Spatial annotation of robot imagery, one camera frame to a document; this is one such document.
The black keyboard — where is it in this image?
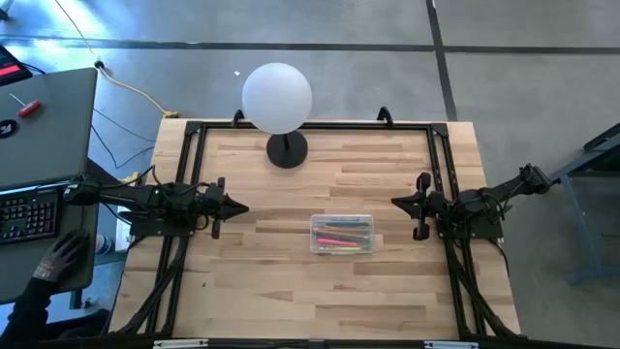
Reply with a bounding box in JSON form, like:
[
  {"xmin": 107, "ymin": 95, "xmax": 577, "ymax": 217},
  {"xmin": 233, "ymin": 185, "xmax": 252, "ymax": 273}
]
[{"xmin": 0, "ymin": 188, "xmax": 62, "ymax": 245}]

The blue-grey metal cart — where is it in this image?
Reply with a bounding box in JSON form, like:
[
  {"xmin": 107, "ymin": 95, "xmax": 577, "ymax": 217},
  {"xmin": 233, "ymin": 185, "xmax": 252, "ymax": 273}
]
[{"xmin": 549, "ymin": 123, "xmax": 620, "ymax": 285}]

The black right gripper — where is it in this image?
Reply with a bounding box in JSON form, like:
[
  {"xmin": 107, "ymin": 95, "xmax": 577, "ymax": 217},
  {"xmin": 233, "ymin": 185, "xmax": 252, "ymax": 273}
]
[{"xmin": 389, "ymin": 172, "xmax": 455, "ymax": 242}]

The person's gloved hand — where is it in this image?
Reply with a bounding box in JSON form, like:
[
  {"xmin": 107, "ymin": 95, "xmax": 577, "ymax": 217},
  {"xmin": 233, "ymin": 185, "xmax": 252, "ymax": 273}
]
[{"xmin": 32, "ymin": 233, "xmax": 87, "ymax": 285}]

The person's forearm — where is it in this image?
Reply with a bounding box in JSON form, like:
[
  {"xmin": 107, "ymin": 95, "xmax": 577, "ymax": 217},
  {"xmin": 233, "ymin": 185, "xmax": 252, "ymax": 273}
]
[{"xmin": 0, "ymin": 278, "xmax": 54, "ymax": 348}]

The thin black floor cable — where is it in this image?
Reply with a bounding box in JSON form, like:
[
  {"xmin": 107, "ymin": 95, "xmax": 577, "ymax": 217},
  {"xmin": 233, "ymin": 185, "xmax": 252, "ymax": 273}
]
[{"xmin": 90, "ymin": 107, "xmax": 156, "ymax": 171}]

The silver frame bracket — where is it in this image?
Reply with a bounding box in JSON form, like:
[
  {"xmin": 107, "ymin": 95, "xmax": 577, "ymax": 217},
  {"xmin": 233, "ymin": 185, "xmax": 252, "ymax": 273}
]
[
  {"xmin": 153, "ymin": 338, "xmax": 209, "ymax": 349},
  {"xmin": 424, "ymin": 340, "xmax": 480, "ymax": 349}
]

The dark grey side desk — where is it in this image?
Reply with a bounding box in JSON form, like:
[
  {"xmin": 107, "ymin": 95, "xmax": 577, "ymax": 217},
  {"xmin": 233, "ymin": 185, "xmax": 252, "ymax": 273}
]
[{"xmin": 0, "ymin": 178, "xmax": 102, "ymax": 305}]

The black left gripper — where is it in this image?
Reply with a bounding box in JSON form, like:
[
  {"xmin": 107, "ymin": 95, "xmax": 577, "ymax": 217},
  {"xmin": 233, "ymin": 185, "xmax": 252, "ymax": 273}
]
[{"xmin": 202, "ymin": 176, "xmax": 251, "ymax": 240}]

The white globe lamp black stand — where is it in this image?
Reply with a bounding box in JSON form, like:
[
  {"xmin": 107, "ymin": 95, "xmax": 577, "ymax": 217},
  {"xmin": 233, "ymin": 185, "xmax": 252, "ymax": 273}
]
[{"xmin": 241, "ymin": 62, "xmax": 314, "ymax": 170}]

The red-handled screwdriver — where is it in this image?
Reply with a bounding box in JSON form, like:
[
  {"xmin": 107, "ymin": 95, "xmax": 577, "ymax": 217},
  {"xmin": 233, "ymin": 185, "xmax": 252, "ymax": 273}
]
[{"xmin": 9, "ymin": 92, "xmax": 43, "ymax": 119}]

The black aluminium table frame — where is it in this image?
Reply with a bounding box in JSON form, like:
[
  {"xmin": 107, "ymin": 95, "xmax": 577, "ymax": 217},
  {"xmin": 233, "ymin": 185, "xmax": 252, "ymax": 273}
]
[{"xmin": 108, "ymin": 119, "xmax": 522, "ymax": 340}]

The yellow cable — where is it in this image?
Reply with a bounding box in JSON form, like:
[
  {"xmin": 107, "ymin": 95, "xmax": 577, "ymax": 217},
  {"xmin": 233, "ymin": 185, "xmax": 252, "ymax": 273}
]
[{"xmin": 53, "ymin": 0, "xmax": 179, "ymax": 119}]

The clear plastic supply box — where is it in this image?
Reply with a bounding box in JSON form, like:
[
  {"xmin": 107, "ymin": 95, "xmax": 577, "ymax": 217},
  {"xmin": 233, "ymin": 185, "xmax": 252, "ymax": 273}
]
[{"xmin": 309, "ymin": 214, "xmax": 375, "ymax": 256}]

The white cup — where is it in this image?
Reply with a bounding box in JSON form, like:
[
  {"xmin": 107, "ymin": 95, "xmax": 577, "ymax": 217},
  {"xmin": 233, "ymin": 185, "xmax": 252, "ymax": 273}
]
[{"xmin": 94, "ymin": 233, "xmax": 114, "ymax": 257}]

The black tablet screen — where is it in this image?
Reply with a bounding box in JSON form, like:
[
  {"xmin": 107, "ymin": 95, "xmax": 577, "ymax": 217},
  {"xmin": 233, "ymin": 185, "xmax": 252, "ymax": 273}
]
[{"xmin": 0, "ymin": 43, "xmax": 34, "ymax": 87}]

